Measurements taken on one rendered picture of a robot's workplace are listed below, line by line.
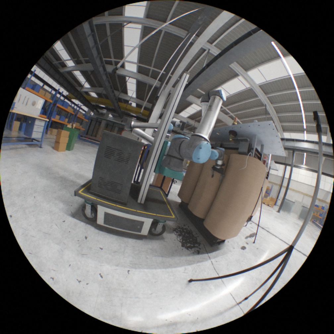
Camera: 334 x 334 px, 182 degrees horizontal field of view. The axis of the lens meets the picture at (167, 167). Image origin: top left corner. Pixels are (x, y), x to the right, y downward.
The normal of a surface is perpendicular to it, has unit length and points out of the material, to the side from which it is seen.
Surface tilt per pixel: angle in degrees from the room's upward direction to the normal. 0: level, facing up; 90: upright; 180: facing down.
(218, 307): 0
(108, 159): 90
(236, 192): 90
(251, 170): 90
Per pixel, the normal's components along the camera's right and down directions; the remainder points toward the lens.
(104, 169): 0.25, 0.16
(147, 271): 0.32, -0.94
